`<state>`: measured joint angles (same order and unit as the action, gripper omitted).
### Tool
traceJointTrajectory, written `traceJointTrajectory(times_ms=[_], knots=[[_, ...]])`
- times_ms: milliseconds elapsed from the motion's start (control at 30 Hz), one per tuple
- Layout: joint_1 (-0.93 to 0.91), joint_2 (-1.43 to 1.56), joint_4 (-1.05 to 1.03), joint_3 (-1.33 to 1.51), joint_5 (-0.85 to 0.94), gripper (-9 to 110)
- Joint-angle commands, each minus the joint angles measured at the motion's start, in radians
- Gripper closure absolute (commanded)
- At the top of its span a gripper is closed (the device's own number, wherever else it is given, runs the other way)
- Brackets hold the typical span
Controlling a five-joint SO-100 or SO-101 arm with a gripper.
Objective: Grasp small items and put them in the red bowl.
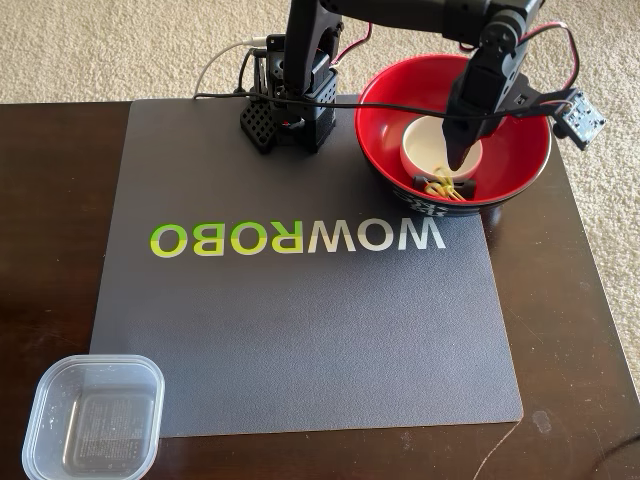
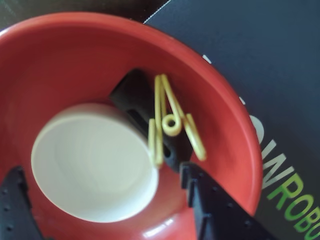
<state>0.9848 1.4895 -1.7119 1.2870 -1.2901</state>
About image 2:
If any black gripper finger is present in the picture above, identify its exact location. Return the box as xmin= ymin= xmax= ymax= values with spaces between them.
xmin=0 ymin=165 xmax=35 ymax=240
xmin=179 ymin=161 xmax=276 ymax=240

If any small white bowl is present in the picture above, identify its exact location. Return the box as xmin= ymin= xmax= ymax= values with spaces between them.
xmin=31 ymin=102 xmax=161 ymax=223

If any yellow wire clip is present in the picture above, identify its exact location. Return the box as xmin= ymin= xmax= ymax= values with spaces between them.
xmin=147 ymin=74 xmax=207 ymax=168

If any black dumbbell-shaped block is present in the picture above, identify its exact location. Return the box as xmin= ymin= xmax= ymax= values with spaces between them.
xmin=109 ymin=68 xmax=193 ymax=173

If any red bowl with black outside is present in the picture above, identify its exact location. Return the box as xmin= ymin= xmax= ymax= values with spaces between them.
xmin=0 ymin=12 xmax=263 ymax=240

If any grey mat with WOWROBO print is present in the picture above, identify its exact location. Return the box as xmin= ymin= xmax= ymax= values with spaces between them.
xmin=143 ymin=0 xmax=320 ymax=240

